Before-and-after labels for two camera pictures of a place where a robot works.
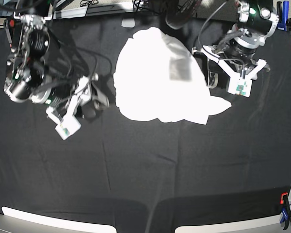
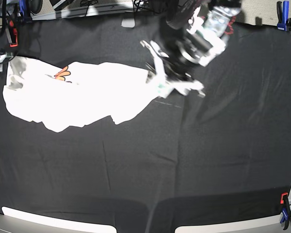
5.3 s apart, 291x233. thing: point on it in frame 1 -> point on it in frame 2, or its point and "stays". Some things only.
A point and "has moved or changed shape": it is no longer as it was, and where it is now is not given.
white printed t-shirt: x=156 y=77 has moved or changed shape
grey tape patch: x=128 y=23 stays
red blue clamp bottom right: x=286 y=209 stays
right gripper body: x=232 y=59 -> x=179 y=59
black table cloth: x=148 y=176 stays
